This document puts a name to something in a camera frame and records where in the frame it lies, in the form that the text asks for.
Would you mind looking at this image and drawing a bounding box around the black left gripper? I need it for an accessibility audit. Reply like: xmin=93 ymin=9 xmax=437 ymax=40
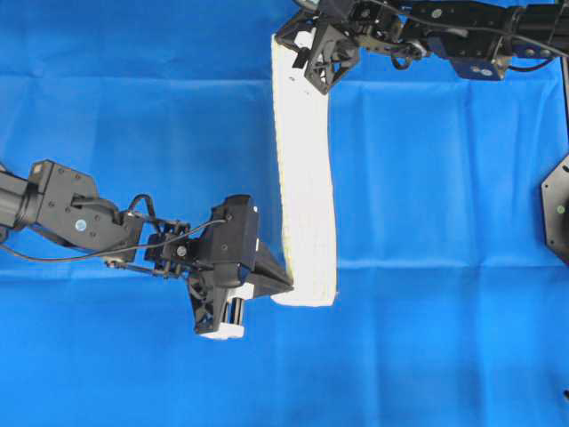
xmin=188 ymin=195 xmax=293 ymax=340

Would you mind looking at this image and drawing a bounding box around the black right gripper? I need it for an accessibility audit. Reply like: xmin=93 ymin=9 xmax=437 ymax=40
xmin=275 ymin=1 xmax=359 ymax=95

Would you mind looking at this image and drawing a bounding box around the yellow striped towel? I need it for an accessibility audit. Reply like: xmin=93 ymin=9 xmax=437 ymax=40
xmin=271 ymin=42 xmax=337 ymax=307

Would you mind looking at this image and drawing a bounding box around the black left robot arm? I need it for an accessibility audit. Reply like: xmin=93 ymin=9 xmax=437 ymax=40
xmin=1 ymin=160 xmax=293 ymax=340

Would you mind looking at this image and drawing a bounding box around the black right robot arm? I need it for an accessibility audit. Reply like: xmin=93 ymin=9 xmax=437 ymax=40
xmin=275 ymin=1 xmax=568 ymax=94

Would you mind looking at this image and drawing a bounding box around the blue table cloth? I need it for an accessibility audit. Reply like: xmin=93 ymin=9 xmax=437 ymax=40
xmin=1 ymin=1 xmax=568 ymax=426

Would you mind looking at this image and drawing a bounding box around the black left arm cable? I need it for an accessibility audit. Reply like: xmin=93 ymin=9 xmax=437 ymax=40
xmin=0 ymin=194 xmax=228 ymax=263

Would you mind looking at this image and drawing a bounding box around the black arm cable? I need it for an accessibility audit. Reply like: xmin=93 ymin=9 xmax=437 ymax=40
xmin=368 ymin=0 xmax=569 ymax=75
xmin=0 ymin=194 xmax=228 ymax=263

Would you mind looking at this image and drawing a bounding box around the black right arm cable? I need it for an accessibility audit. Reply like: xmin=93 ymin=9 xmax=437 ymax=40
xmin=368 ymin=0 xmax=569 ymax=75

